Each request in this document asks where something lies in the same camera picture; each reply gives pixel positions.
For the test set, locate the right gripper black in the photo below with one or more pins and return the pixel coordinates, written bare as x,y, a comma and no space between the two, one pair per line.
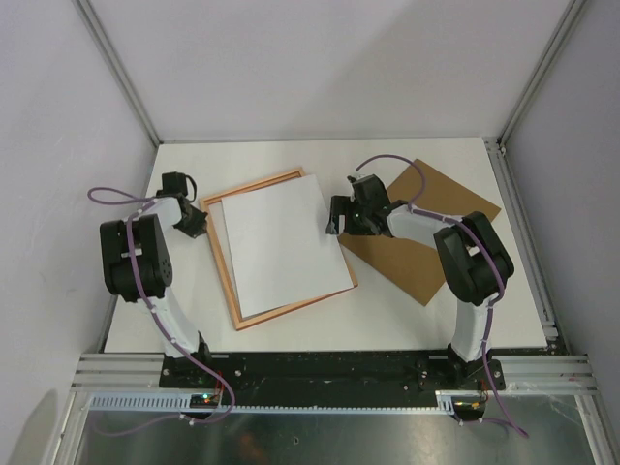
340,205

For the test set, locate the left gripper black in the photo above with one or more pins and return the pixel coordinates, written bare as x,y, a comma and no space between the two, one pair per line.
199,227

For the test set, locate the orange wooden picture frame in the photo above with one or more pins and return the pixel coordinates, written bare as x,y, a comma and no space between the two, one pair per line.
218,240

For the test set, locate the printed photo sheet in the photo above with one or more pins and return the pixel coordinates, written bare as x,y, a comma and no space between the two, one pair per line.
281,253

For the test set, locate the brown frame backing board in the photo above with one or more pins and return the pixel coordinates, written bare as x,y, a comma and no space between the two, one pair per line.
413,267

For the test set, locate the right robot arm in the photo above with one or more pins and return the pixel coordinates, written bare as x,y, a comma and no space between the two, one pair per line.
475,263

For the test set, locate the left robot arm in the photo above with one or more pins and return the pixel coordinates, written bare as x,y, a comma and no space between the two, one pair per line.
137,268

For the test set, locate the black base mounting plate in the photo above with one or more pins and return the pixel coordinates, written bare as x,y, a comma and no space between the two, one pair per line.
371,378

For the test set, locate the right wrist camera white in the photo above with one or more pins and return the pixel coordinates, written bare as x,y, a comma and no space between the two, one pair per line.
354,177

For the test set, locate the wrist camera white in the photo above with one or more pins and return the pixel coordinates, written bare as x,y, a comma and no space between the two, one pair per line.
178,183
354,177

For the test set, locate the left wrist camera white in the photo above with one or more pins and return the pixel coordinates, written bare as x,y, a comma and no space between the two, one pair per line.
178,183

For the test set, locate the aluminium right side rail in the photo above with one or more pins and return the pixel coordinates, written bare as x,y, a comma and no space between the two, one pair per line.
497,155

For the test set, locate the aluminium rail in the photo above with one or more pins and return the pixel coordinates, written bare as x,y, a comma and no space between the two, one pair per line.
525,375
497,155

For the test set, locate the grey slotted cable duct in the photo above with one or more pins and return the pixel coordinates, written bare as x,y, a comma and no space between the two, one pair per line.
198,403

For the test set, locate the left aluminium corner post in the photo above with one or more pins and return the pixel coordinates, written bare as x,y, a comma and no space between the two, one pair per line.
111,57

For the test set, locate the aluminium corner post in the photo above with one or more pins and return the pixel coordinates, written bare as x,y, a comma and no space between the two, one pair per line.
559,38
111,57

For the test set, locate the aluminium front rail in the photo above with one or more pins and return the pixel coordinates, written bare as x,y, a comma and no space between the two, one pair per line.
525,375

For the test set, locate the right aluminium corner post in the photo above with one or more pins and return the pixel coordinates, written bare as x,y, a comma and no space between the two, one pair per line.
559,38

